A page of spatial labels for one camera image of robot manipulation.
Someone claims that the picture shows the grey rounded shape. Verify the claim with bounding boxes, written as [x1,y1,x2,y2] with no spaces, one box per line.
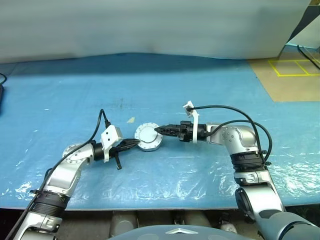
[184,211,212,228]
[111,211,138,236]

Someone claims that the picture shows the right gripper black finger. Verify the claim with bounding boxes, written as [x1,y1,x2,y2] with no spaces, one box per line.
[155,129,181,137]
[155,124,181,131]

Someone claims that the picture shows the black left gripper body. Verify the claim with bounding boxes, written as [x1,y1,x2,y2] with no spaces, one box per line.
[109,146,123,171]

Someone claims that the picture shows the white slanted panel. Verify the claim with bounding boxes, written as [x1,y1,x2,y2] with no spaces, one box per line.
[286,4,320,50]

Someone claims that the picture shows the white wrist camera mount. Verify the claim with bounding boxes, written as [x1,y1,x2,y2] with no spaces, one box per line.
[100,125,123,163]
[183,100,201,145]

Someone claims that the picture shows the grey robot torso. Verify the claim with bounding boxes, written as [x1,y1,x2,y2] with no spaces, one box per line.
[107,224,261,240]

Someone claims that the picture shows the white backdrop sheet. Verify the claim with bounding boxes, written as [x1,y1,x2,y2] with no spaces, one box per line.
[0,0,312,65]

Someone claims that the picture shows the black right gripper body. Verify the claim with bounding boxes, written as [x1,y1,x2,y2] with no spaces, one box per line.
[178,120,195,143]

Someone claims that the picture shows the small white rounded object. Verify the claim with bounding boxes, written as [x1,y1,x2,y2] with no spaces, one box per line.
[219,222,237,233]

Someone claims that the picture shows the round silver motor lid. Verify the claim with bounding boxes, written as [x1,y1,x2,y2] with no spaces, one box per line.
[134,122,163,148]

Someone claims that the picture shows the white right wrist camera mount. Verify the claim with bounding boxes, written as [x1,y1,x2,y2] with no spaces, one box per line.
[183,100,201,145]

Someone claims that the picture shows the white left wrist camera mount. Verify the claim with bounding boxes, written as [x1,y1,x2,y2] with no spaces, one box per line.
[100,125,123,163]

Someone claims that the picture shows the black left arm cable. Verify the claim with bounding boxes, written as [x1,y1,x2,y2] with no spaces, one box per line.
[3,108,112,240]

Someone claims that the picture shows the thin black background cable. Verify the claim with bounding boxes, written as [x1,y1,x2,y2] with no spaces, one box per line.
[296,44,320,71]

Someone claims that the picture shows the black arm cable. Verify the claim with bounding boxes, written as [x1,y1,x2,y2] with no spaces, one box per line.
[3,108,112,240]
[189,104,273,166]

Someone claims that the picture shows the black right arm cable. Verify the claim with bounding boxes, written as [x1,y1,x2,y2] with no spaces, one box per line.
[189,104,273,166]

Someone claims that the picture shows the black flat device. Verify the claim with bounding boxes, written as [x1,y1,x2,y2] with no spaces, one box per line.
[0,84,5,117]

